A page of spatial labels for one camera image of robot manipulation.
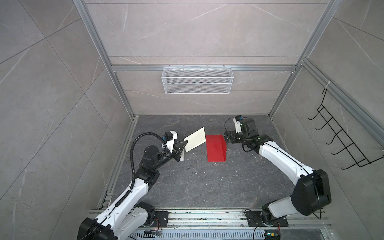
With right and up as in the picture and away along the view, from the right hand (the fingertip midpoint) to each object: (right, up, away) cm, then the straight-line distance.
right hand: (231, 132), depth 87 cm
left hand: (-26, -2, -16) cm, 30 cm away
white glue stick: (-30, -16, +8) cm, 35 cm away
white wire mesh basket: (-20, +35, +13) cm, 43 cm away
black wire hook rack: (+45, -10, -28) cm, 54 cm away
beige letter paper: (-21, -3, -13) cm, 25 cm away
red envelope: (-7, -11, +14) cm, 19 cm away
